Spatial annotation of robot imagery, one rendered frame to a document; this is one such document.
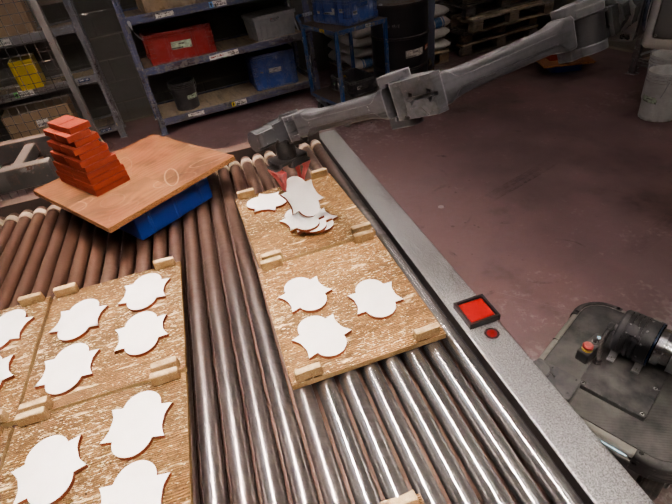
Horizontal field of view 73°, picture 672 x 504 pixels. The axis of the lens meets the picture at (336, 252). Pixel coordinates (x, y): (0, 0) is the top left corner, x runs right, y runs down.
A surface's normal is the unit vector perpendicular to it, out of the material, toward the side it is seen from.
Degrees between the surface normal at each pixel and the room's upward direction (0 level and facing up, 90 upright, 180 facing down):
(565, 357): 0
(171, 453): 0
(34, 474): 0
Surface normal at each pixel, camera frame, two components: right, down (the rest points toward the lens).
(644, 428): -0.12, -0.79
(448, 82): 0.30, 0.27
